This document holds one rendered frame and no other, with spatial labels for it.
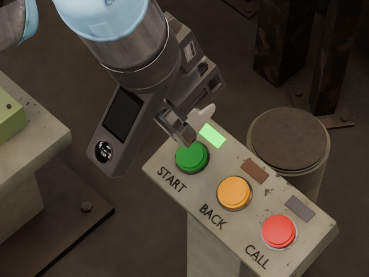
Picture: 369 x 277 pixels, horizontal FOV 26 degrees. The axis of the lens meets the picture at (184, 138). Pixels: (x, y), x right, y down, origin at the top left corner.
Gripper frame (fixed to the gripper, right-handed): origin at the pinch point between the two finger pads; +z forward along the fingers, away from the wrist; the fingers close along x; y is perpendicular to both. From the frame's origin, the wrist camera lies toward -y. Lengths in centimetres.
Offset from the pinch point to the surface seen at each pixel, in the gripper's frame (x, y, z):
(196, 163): -1.3, -0.4, 5.5
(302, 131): -4.0, 14.3, 20.3
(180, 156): 0.9, -1.0, 5.5
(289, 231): -16.1, 0.7, 5.6
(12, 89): 48, -10, 35
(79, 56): 67, 7, 72
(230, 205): -8.3, -1.6, 5.8
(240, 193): -8.3, 0.3, 5.5
